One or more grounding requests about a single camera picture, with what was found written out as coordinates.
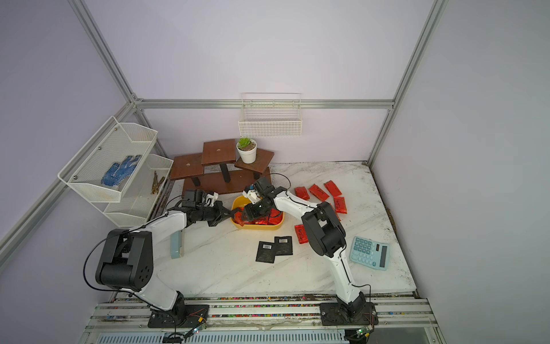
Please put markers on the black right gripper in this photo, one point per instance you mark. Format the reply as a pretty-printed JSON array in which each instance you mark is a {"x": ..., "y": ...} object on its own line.
[{"x": 252, "y": 213}]

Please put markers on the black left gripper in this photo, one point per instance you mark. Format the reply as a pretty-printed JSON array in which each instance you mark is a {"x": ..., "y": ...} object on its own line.
[{"x": 221, "y": 211}]

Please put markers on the crinkled red foil tea bag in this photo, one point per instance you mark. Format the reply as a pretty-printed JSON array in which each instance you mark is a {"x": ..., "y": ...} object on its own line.
[{"x": 302, "y": 193}]

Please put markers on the black red label tea bag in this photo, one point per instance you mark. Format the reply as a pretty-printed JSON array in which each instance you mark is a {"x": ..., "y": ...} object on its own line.
[{"x": 283, "y": 246}]

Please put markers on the red tea bag gold text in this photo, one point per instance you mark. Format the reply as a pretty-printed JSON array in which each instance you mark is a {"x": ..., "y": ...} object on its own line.
[{"x": 301, "y": 234}]

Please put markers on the black green label tea bag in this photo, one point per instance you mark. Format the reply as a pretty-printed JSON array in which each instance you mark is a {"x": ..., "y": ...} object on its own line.
[{"x": 266, "y": 252}]

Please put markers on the large red tea bag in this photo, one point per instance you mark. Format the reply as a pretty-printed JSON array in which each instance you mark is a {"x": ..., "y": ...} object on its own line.
[{"x": 318, "y": 192}]

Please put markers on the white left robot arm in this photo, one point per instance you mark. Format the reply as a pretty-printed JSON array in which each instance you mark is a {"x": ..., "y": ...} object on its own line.
[{"x": 127, "y": 259}]

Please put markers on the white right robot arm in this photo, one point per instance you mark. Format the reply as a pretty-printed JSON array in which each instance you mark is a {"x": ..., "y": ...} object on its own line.
[{"x": 324, "y": 232}]

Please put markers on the red tea bags pile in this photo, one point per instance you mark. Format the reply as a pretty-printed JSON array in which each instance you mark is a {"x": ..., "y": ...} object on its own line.
[{"x": 274, "y": 218}]

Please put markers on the yellow plastic storage box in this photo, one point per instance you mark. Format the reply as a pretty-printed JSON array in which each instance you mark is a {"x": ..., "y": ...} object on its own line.
[{"x": 242, "y": 202}]

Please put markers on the brown wooden tiered stand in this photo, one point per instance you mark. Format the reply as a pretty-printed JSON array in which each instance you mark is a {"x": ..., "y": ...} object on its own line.
[{"x": 222, "y": 167}]

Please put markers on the small potted green plant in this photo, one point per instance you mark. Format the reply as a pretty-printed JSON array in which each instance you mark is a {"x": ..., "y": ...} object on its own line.
[{"x": 246, "y": 148}]

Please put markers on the brown wooden clothespins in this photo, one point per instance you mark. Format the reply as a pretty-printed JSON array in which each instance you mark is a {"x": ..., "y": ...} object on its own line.
[{"x": 158, "y": 182}]

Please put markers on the white mesh lower shelf basket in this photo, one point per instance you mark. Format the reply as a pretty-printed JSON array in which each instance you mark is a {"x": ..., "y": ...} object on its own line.
[{"x": 137, "y": 204}]

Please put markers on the white mesh shelf basket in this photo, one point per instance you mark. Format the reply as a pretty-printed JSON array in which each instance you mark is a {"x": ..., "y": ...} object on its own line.
[
  {"x": 112, "y": 143},
  {"x": 137, "y": 204}
]

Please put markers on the blue work glove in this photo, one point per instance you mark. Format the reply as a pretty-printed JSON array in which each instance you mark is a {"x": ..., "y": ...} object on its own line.
[{"x": 118, "y": 172}]

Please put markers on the light blue calculator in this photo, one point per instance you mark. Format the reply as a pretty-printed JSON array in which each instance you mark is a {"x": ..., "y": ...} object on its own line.
[{"x": 368, "y": 253}]

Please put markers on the white mesh upper shelf basket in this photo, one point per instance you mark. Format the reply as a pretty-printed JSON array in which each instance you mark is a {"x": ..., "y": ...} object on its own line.
[{"x": 112, "y": 143}]

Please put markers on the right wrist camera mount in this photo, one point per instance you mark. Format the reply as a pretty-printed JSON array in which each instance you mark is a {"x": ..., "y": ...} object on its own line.
[{"x": 251, "y": 194}]

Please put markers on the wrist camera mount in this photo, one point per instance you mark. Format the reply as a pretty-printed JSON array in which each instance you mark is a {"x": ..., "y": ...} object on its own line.
[
  {"x": 210, "y": 198},
  {"x": 251, "y": 194}
]

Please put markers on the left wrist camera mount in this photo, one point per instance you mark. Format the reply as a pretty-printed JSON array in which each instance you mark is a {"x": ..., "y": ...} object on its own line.
[{"x": 210, "y": 198}]

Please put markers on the white wire wall basket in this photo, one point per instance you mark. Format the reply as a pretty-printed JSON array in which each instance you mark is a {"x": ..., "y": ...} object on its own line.
[{"x": 271, "y": 115}]

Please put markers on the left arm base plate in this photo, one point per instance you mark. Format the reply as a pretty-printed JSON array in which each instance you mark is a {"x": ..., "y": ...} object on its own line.
[{"x": 187, "y": 316}]

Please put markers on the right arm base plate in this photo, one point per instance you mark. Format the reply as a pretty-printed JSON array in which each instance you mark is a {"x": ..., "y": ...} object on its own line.
[{"x": 334, "y": 313}]

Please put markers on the aluminium frame profiles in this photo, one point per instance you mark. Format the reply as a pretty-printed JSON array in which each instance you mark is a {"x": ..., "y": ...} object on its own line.
[{"x": 12, "y": 243}]

